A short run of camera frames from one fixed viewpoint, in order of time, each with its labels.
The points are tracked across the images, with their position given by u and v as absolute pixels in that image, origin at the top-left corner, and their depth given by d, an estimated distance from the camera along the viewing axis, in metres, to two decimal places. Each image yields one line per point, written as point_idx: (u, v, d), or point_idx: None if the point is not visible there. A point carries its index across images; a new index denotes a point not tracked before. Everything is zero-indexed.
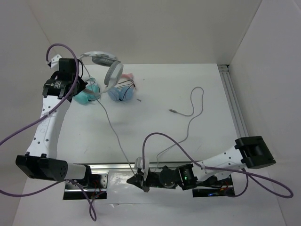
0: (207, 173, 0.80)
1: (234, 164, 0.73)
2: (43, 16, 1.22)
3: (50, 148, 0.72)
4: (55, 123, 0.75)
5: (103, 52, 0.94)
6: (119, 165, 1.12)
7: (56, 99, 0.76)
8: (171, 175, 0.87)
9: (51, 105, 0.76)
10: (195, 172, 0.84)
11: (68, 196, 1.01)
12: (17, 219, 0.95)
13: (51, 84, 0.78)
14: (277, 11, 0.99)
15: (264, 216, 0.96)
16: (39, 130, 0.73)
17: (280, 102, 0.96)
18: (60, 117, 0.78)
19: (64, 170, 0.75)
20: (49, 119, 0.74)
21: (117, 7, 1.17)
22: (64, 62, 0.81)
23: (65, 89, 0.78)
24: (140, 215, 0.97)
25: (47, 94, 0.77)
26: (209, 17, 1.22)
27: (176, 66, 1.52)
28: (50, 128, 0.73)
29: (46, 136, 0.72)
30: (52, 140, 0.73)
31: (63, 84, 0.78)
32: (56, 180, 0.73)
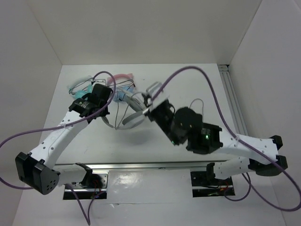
0: (235, 146, 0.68)
1: (267, 154, 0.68)
2: (44, 17, 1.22)
3: (51, 157, 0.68)
4: (67, 136, 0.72)
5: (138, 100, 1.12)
6: (119, 165, 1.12)
7: (78, 115, 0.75)
8: (193, 117, 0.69)
9: (71, 119, 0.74)
10: (222, 137, 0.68)
11: (68, 196, 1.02)
12: (16, 219, 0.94)
13: (80, 102, 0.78)
14: (276, 12, 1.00)
15: (264, 216, 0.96)
16: (49, 137, 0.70)
17: (280, 101, 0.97)
18: (75, 132, 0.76)
19: (53, 184, 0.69)
20: (63, 130, 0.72)
21: (118, 7, 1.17)
22: (98, 89, 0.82)
23: (90, 111, 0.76)
24: (139, 215, 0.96)
25: (73, 108, 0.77)
26: (209, 17, 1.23)
27: (176, 66, 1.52)
28: (60, 139, 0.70)
29: (53, 144, 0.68)
30: (57, 150, 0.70)
31: (90, 106, 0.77)
32: (41, 192, 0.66)
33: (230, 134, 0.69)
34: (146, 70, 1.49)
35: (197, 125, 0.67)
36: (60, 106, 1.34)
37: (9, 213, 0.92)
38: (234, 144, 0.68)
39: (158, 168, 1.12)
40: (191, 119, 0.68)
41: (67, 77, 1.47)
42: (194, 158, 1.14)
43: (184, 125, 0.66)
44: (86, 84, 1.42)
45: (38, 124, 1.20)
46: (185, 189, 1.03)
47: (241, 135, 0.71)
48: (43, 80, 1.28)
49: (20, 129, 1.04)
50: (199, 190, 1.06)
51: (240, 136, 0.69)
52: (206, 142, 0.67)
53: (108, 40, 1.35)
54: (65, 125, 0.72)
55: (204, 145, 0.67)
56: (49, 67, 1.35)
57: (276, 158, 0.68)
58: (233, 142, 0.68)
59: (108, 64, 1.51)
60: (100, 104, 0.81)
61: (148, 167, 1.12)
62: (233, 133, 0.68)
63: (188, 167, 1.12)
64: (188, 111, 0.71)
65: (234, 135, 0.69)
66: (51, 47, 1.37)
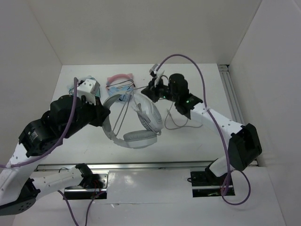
0: (201, 114, 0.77)
1: (225, 129, 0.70)
2: (44, 17, 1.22)
3: (4, 197, 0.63)
4: (19, 175, 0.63)
5: (150, 116, 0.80)
6: (117, 165, 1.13)
7: (26, 153, 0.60)
8: (182, 79, 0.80)
9: (18, 158, 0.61)
10: (197, 105, 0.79)
11: (70, 196, 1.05)
12: (17, 219, 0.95)
13: (28, 133, 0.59)
14: (276, 12, 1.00)
15: (264, 216, 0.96)
16: (1, 174, 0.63)
17: (280, 101, 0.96)
18: (28, 169, 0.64)
19: (26, 205, 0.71)
20: (10, 171, 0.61)
21: (117, 7, 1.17)
22: (54, 108, 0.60)
23: (41, 145, 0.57)
24: (140, 214, 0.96)
25: (21, 141, 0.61)
26: (209, 17, 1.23)
27: (176, 66, 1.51)
28: (8, 181, 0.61)
29: (2, 185, 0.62)
30: (11, 190, 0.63)
31: (41, 137, 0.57)
32: (12, 213, 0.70)
33: (203, 105, 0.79)
34: (146, 70, 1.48)
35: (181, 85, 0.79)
36: None
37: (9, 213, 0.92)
38: (202, 113, 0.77)
39: (158, 168, 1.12)
40: (180, 80, 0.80)
41: (67, 77, 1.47)
42: (194, 158, 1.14)
43: (171, 81, 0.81)
44: None
45: None
46: (185, 189, 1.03)
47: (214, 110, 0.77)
48: (43, 80, 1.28)
49: (20, 129, 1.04)
50: (199, 190, 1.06)
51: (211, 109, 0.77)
52: (186, 105, 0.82)
53: (108, 40, 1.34)
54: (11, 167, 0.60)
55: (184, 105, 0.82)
56: (49, 67, 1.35)
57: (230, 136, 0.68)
58: (201, 111, 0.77)
59: (108, 64, 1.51)
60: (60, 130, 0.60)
61: (148, 168, 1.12)
62: (205, 103, 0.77)
63: (188, 167, 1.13)
64: (183, 79, 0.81)
65: (207, 106, 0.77)
66: (51, 47, 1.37)
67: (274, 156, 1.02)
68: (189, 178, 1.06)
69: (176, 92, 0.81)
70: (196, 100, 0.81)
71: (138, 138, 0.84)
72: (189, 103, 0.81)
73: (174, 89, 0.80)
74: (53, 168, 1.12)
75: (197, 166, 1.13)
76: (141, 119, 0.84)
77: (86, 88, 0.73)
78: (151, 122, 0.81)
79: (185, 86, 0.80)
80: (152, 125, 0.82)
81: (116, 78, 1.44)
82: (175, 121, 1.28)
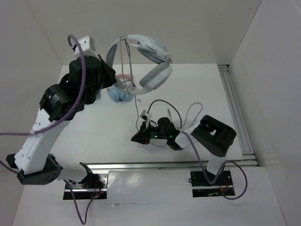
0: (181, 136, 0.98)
1: None
2: (44, 17, 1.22)
3: (31, 166, 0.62)
4: (44, 143, 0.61)
5: (153, 47, 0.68)
6: (117, 165, 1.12)
7: (48, 118, 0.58)
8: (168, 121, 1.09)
9: (41, 124, 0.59)
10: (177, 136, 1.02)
11: (67, 197, 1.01)
12: (17, 219, 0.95)
13: (49, 97, 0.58)
14: (276, 11, 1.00)
15: (264, 216, 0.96)
16: (27, 142, 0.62)
17: (280, 101, 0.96)
18: (53, 135, 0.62)
19: (51, 176, 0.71)
20: (35, 138, 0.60)
21: (118, 7, 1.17)
22: (74, 68, 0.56)
23: (64, 108, 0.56)
24: (140, 214, 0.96)
25: (43, 106, 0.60)
26: (209, 17, 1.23)
27: (176, 66, 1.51)
28: (34, 149, 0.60)
29: (28, 153, 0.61)
30: (37, 158, 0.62)
31: (62, 100, 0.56)
32: (39, 183, 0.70)
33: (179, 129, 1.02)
34: (146, 70, 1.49)
35: (167, 128, 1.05)
36: None
37: (9, 213, 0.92)
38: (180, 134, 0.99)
39: (158, 168, 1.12)
40: (167, 125, 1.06)
41: None
42: (194, 158, 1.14)
43: (160, 125, 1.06)
44: None
45: None
46: (185, 189, 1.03)
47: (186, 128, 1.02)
48: (43, 80, 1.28)
49: (19, 129, 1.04)
50: (199, 190, 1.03)
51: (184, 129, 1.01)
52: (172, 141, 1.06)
53: (108, 39, 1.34)
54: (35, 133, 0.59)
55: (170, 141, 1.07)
56: (49, 67, 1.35)
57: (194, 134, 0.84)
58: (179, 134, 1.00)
59: None
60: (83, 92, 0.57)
61: (148, 168, 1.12)
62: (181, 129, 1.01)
63: (188, 167, 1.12)
64: (169, 122, 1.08)
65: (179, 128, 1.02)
66: (51, 47, 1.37)
67: (274, 156, 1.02)
68: (190, 178, 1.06)
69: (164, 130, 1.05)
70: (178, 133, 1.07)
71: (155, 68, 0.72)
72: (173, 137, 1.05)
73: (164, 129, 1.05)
74: None
75: (197, 166, 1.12)
76: (146, 56, 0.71)
77: (85, 47, 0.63)
78: (158, 53, 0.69)
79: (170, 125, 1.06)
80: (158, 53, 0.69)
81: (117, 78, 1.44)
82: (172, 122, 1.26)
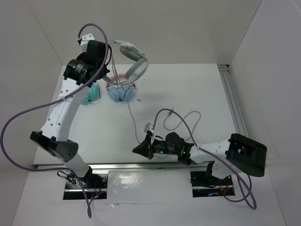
0: (198, 153, 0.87)
1: (221, 153, 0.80)
2: (44, 17, 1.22)
3: (61, 131, 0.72)
4: (71, 108, 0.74)
5: (134, 45, 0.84)
6: (117, 165, 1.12)
7: (75, 83, 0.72)
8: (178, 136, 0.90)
9: (69, 90, 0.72)
10: (192, 149, 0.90)
11: (68, 197, 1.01)
12: (17, 219, 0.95)
13: (73, 66, 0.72)
14: (276, 11, 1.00)
15: (264, 216, 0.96)
16: (54, 112, 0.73)
17: (280, 101, 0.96)
18: (76, 101, 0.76)
19: (73, 151, 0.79)
20: (64, 103, 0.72)
21: (117, 7, 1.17)
22: (93, 46, 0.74)
23: (86, 75, 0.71)
24: (140, 214, 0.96)
25: (67, 76, 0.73)
26: (209, 17, 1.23)
27: (176, 66, 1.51)
28: (64, 112, 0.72)
29: (59, 120, 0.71)
30: (66, 124, 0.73)
31: (85, 68, 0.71)
32: (63, 158, 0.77)
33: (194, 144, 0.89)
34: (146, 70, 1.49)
35: (178, 145, 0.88)
36: None
37: (9, 213, 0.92)
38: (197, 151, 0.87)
39: (158, 168, 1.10)
40: (177, 141, 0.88)
41: None
42: None
43: (170, 144, 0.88)
44: None
45: (38, 124, 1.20)
46: (185, 189, 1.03)
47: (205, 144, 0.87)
48: (43, 80, 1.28)
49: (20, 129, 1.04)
50: (199, 190, 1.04)
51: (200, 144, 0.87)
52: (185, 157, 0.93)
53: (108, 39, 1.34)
54: (65, 98, 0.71)
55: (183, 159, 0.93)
56: (49, 67, 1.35)
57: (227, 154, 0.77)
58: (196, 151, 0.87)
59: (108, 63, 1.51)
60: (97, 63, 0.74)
61: (148, 167, 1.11)
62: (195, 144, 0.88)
63: (189, 167, 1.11)
64: (177, 137, 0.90)
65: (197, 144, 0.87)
66: (51, 47, 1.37)
67: (274, 156, 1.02)
68: (190, 179, 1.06)
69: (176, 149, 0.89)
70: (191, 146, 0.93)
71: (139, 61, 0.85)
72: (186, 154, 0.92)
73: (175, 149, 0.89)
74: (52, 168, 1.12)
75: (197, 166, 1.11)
76: (129, 55, 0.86)
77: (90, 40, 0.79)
78: (138, 50, 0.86)
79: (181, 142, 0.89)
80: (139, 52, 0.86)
81: None
82: (170, 123, 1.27)
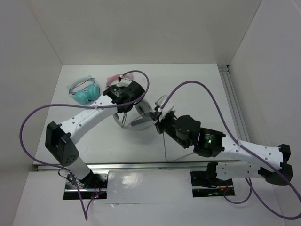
0: (237, 152, 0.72)
1: (271, 161, 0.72)
2: (44, 17, 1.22)
3: (78, 131, 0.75)
4: (95, 117, 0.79)
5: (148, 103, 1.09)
6: (117, 165, 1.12)
7: (111, 101, 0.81)
8: (194, 123, 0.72)
9: (103, 103, 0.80)
10: (225, 142, 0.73)
11: (68, 197, 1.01)
12: (17, 219, 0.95)
13: (114, 90, 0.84)
14: (276, 11, 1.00)
15: (264, 217, 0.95)
16: (81, 114, 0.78)
17: (280, 101, 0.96)
18: (102, 116, 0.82)
19: (70, 158, 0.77)
20: (94, 110, 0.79)
21: (117, 7, 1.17)
22: (134, 85, 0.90)
23: (120, 100, 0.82)
24: (140, 214, 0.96)
25: (106, 94, 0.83)
26: (209, 17, 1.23)
27: (176, 66, 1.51)
28: (90, 118, 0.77)
29: (82, 121, 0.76)
30: (84, 128, 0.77)
31: (122, 95, 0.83)
32: (60, 162, 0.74)
33: (232, 140, 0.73)
34: (146, 70, 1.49)
35: (194, 132, 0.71)
36: (60, 106, 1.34)
37: (9, 213, 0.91)
38: (236, 149, 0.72)
39: (158, 168, 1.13)
40: (190, 125, 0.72)
41: (67, 78, 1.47)
42: (194, 158, 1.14)
43: (183, 130, 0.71)
44: (86, 84, 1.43)
45: (38, 124, 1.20)
46: (185, 189, 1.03)
47: (244, 142, 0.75)
48: (43, 80, 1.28)
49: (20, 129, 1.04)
50: (199, 190, 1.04)
51: (241, 142, 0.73)
52: (209, 146, 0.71)
53: (108, 40, 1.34)
54: (97, 107, 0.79)
55: (202, 150, 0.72)
56: (49, 67, 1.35)
57: (280, 166, 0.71)
58: (235, 148, 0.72)
59: (108, 63, 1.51)
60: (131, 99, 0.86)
61: (148, 167, 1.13)
62: (234, 139, 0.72)
63: (188, 167, 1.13)
64: (191, 120, 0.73)
65: (238, 141, 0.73)
66: (51, 47, 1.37)
67: None
68: (190, 178, 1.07)
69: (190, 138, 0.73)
70: (216, 136, 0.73)
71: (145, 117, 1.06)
72: (211, 143, 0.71)
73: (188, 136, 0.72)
74: (52, 168, 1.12)
75: (197, 166, 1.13)
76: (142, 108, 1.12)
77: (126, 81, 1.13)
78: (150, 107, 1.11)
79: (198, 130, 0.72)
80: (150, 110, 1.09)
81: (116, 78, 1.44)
82: None
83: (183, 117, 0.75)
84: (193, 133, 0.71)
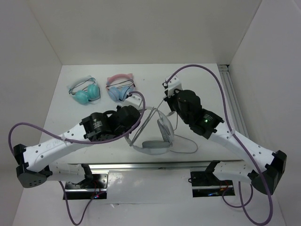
0: (227, 139, 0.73)
1: (257, 159, 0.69)
2: (44, 17, 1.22)
3: (38, 163, 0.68)
4: (61, 151, 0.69)
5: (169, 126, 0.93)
6: (116, 166, 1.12)
7: (83, 134, 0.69)
8: (195, 99, 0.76)
9: (74, 135, 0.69)
10: (219, 126, 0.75)
11: (68, 196, 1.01)
12: (17, 219, 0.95)
13: (94, 119, 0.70)
14: (276, 11, 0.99)
15: (263, 217, 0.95)
16: (48, 143, 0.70)
17: (280, 102, 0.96)
18: (73, 149, 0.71)
19: (36, 183, 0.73)
20: (60, 142, 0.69)
21: (117, 7, 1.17)
22: (122, 113, 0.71)
23: (97, 135, 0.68)
24: (139, 214, 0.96)
25: (83, 123, 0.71)
26: (209, 17, 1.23)
27: (177, 66, 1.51)
28: (53, 150, 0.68)
29: (43, 153, 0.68)
30: (46, 160, 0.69)
31: (101, 129, 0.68)
32: (23, 185, 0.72)
33: (227, 127, 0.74)
34: (146, 70, 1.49)
35: (191, 104, 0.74)
36: (60, 106, 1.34)
37: (9, 212, 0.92)
38: (227, 136, 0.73)
39: (158, 168, 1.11)
40: (190, 98, 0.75)
41: (67, 78, 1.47)
42: (194, 158, 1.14)
43: (181, 100, 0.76)
44: (86, 84, 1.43)
45: (37, 124, 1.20)
46: (185, 189, 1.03)
47: (240, 134, 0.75)
48: (43, 80, 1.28)
49: (20, 129, 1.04)
50: (199, 190, 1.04)
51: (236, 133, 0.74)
52: (203, 124, 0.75)
53: (107, 40, 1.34)
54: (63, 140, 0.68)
55: (197, 127, 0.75)
56: (49, 67, 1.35)
57: (265, 167, 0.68)
58: (227, 134, 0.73)
59: (107, 63, 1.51)
60: (116, 131, 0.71)
61: (149, 167, 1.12)
62: (229, 126, 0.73)
63: (189, 166, 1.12)
64: (193, 96, 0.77)
65: (232, 129, 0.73)
66: (51, 47, 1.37)
67: None
68: (190, 178, 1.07)
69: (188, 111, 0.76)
70: (214, 118, 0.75)
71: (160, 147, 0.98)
72: (207, 122, 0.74)
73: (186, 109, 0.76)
74: None
75: (197, 166, 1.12)
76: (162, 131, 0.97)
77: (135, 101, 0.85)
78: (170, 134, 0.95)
79: (197, 107, 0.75)
80: (170, 137, 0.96)
81: (116, 78, 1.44)
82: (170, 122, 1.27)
83: (186, 92, 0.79)
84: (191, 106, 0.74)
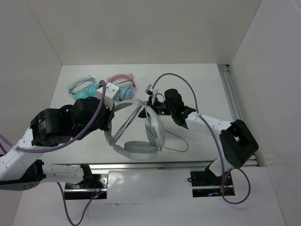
0: (195, 120, 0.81)
1: (216, 129, 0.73)
2: (43, 17, 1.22)
3: (7, 173, 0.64)
4: (20, 160, 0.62)
5: (158, 133, 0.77)
6: (116, 165, 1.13)
7: (31, 140, 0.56)
8: (177, 94, 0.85)
9: (24, 144, 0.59)
10: (191, 113, 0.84)
11: (68, 196, 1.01)
12: (17, 219, 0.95)
13: (40, 120, 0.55)
14: (276, 11, 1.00)
15: (263, 217, 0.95)
16: (9, 152, 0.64)
17: (280, 101, 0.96)
18: (33, 155, 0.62)
19: (27, 186, 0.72)
20: (15, 152, 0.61)
21: (117, 7, 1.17)
22: (76, 107, 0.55)
23: (46, 138, 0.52)
24: (139, 214, 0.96)
25: (31, 127, 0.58)
26: (209, 16, 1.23)
27: (177, 66, 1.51)
28: (12, 161, 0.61)
29: (6, 164, 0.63)
30: (14, 170, 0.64)
31: (49, 129, 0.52)
32: (17, 189, 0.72)
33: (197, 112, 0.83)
34: (146, 70, 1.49)
35: (172, 97, 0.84)
36: (60, 106, 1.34)
37: (9, 213, 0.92)
38: (195, 117, 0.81)
39: (158, 168, 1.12)
40: (172, 93, 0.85)
41: (67, 77, 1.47)
42: (194, 158, 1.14)
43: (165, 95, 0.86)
44: (86, 84, 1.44)
45: None
46: (185, 189, 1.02)
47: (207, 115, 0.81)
48: (43, 80, 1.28)
49: (19, 129, 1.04)
50: (199, 190, 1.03)
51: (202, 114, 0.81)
52: (181, 117, 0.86)
53: (108, 40, 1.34)
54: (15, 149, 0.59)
55: (177, 119, 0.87)
56: (49, 67, 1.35)
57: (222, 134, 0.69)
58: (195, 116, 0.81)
59: (108, 63, 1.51)
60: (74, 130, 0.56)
61: (149, 167, 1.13)
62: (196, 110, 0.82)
63: (189, 167, 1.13)
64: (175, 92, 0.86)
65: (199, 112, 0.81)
66: (51, 48, 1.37)
67: (273, 156, 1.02)
68: (190, 178, 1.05)
69: (171, 105, 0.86)
70: (190, 110, 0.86)
71: (142, 152, 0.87)
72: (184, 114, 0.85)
73: (170, 103, 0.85)
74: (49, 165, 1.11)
75: (197, 167, 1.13)
76: (149, 133, 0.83)
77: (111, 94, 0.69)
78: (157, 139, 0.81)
79: (178, 101, 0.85)
80: (157, 141, 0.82)
81: (117, 78, 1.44)
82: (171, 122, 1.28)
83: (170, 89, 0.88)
84: (173, 99, 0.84)
